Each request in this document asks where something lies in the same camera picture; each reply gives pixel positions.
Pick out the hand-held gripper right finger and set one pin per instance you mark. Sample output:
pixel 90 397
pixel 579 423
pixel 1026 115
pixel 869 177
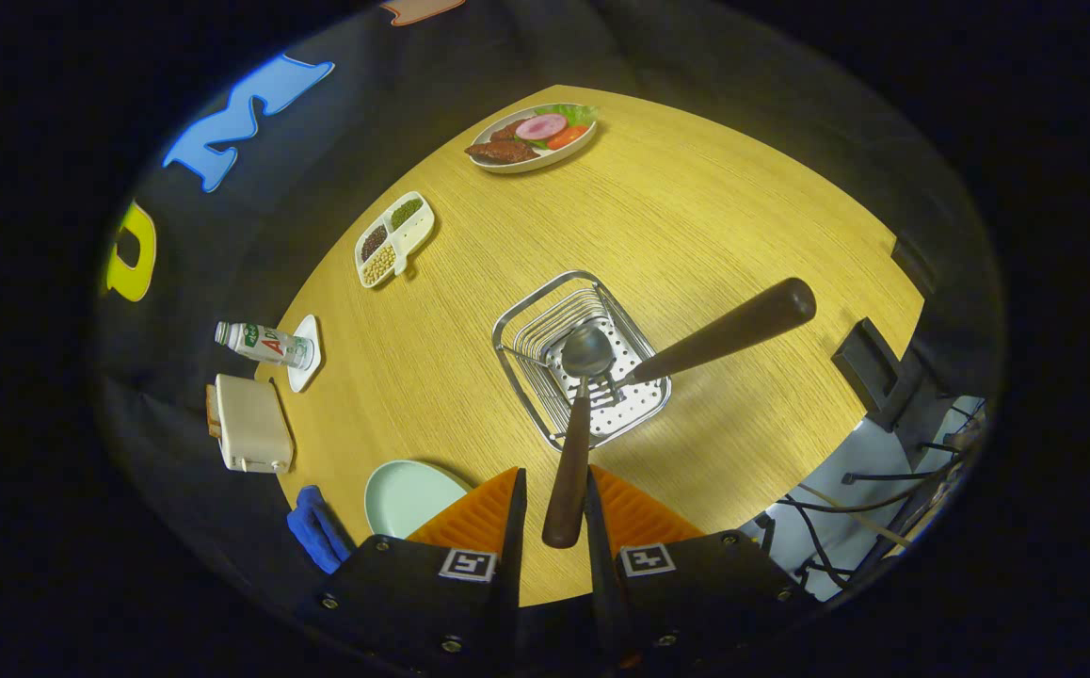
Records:
pixel 594 546

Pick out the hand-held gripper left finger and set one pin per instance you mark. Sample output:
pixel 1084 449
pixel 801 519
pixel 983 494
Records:
pixel 514 546

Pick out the pale green plate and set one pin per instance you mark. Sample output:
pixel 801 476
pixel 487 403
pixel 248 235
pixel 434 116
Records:
pixel 408 499

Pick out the blue folded towel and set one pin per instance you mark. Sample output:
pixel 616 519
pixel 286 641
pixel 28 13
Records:
pixel 314 532

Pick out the thin tan stick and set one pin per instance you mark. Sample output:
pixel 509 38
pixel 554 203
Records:
pixel 856 516

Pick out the white square coaster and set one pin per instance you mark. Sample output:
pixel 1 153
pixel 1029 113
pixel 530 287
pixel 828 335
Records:
pixel 305 377

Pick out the white toaster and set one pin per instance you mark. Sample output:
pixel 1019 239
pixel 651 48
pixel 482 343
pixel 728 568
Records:
pixel 253 424

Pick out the pile of yellow beans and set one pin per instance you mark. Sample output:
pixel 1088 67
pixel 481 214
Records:
pixel 378 266

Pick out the white labelled drink bottle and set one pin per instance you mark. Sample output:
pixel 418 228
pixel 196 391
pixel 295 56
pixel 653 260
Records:
pixel 267 345

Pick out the toasted bread slice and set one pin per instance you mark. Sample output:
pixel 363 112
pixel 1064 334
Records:
pixel 214 414

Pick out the white divided dish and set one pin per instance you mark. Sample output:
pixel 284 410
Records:
pixel 416 233

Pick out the pile of dark beans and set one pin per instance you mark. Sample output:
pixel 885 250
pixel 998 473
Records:
pixel 374 243

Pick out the pile of green beans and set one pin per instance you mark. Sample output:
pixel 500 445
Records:
pixel 406 213

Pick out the white food plate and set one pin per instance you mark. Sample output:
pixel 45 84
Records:
pixel 545 162

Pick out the brown meat pieces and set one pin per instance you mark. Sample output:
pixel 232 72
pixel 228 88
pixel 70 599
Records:
pixel 503 151

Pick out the red tomato slice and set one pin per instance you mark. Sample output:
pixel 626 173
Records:
pixel 567 137

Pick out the pink ham slice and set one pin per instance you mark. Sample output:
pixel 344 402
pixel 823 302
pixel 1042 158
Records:
pixel 541 126

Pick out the green lettuce leaf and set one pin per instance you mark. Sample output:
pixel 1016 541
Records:
pixel 581 113

